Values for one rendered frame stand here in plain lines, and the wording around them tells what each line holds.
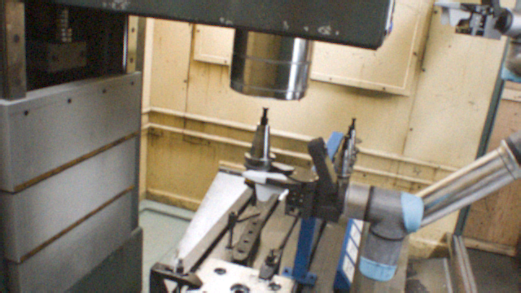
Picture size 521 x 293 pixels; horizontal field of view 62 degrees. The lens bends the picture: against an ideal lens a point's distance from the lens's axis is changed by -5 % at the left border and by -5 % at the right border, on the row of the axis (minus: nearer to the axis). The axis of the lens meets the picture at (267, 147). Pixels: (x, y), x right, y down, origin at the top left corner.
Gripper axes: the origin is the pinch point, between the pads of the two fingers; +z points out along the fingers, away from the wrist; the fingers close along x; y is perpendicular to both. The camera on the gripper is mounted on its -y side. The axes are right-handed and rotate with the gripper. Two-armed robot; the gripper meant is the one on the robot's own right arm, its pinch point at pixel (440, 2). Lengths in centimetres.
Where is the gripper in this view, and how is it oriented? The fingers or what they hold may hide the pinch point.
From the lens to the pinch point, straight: 121.7
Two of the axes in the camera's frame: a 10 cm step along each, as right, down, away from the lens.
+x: -2.5, -3.3, 9.1
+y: -1.2, 9.4, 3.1
